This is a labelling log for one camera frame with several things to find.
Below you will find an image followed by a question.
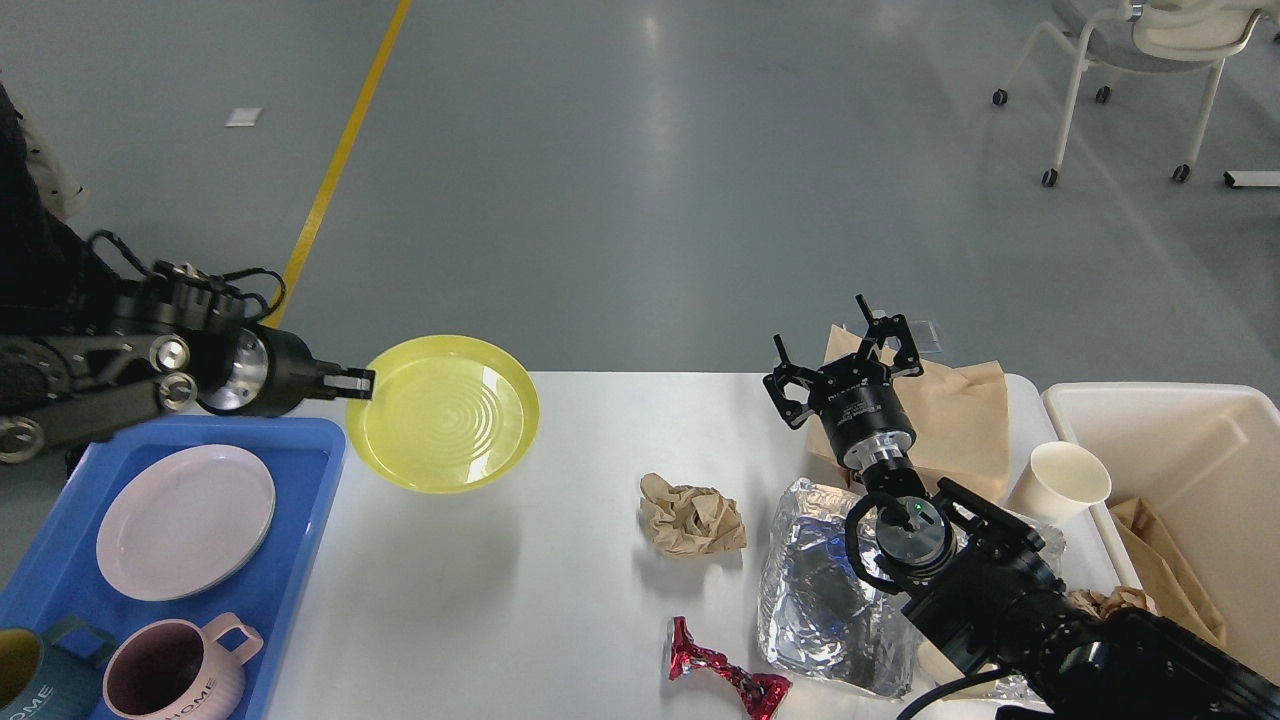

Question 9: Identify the white round plate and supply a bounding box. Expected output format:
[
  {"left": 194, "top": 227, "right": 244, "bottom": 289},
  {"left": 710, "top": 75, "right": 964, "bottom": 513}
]
[{"left": 95, "top": 445, "right": 276, "bottom": 602}]

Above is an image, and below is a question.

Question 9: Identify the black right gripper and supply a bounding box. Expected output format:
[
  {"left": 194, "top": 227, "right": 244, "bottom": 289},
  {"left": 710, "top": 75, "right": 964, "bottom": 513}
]
[{"left": 763, "top": 293, "right": 925, "bottom": 471}]

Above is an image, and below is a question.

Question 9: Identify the brown paper in bin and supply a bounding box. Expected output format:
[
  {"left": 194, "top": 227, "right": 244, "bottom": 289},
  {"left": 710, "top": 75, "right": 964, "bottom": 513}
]
[{"left": 1108, "top": 497, "right": 1228, "bottom": 650}]

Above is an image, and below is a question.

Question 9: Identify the yellow plastic plate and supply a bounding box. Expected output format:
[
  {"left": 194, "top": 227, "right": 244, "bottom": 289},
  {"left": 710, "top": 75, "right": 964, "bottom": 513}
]
[{"left": 346, "top": 334, "right": 541, "bottom": 495}]

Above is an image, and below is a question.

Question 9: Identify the blue ceramic mug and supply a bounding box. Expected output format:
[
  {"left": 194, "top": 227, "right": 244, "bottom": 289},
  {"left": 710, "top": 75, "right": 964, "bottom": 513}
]
[{"left": 1, "top": 616, "right": 116, "bottom": 719}]

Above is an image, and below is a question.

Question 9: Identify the crumpled brown paper right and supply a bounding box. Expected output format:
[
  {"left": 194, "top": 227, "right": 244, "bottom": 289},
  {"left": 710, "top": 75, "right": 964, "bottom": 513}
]
[{"left": 1066, "top": 585, "right": 1160, "bottom": 620}]

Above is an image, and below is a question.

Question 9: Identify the upright white paper cup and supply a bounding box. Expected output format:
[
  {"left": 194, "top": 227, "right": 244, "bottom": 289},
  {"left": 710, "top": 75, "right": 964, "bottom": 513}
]
[{"left": 1004, "top": 441, "right": 1114, "bottom": 525}]

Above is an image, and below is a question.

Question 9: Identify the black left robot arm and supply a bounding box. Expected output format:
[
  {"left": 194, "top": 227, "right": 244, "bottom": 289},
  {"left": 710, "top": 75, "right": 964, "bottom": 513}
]
[{"left": 1, "top": 231, "right": 376, "bottom": 465}]

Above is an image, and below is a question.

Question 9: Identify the lying white paper cup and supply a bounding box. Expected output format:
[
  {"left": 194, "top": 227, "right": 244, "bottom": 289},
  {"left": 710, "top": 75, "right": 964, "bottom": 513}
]
[{"left": 916, "top": 639, "right": 998, "bottom": 700}]

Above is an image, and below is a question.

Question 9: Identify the brown paper bag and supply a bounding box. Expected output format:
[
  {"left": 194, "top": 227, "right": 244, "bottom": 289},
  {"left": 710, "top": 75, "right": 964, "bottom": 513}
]
[{"left": 806, "top": 324, "right": 1011, "bottom": 505}]

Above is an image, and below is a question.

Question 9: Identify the chair with beige coat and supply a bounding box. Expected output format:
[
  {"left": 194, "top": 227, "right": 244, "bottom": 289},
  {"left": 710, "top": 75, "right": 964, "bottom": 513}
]
[{"left": 15, "top": 101, "right": 91, "bottom": 222}]

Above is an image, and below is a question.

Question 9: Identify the pink ceramic mug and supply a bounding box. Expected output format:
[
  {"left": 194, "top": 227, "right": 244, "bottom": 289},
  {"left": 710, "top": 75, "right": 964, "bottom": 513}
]
[{"left": 102, "top": 612, "right": 265, "bottom": 719}]

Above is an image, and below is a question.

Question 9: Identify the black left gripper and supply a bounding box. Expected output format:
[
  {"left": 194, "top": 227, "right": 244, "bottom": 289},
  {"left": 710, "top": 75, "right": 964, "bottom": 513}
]
[{"left": 198, "top": 327, "right": 376, "bottom": 416}]

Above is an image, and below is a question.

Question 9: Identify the red foil wrapper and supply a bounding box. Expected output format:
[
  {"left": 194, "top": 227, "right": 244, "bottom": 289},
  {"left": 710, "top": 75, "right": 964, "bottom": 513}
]
[{"left": 664, "top": 616, "right": 794, "bottom": 719}]

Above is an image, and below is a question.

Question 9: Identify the person in black trousers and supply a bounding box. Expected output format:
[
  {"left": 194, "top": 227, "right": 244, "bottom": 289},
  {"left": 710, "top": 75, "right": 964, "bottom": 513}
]
[{"left": 1, "top": 91, "right": 118, "bottom": 334}]

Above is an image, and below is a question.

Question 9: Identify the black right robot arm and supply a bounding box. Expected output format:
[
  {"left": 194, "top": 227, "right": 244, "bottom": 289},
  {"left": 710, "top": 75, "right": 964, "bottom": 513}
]
[{"left": 763, "top": 307, "right": 1279, "bottom": 719}]

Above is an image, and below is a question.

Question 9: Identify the white office chair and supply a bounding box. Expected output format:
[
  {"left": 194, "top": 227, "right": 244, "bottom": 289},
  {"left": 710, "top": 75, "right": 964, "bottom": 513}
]
[{"left": 992, "top": 1, "right": 1277, "bottom": 188}]

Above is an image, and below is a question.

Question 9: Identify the beige plastic bin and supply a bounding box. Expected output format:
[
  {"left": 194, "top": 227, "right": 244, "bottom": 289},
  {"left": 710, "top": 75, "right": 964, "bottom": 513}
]
[{"left": 1043, "top": 382, "right": 1279, "bottom": 682}]

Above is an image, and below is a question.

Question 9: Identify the white chair base right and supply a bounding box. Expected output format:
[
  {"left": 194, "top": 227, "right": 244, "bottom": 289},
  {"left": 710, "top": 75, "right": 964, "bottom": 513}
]
[{"left": 1222, "top": 170, "right": 1280, "bottom": 190}]

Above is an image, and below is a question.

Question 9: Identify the crumpled brown paper ball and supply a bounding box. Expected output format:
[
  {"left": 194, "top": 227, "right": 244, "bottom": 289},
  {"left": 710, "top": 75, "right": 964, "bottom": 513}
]
[{"left": 637, "top": 473, "right": 748, "bottom": 559}]

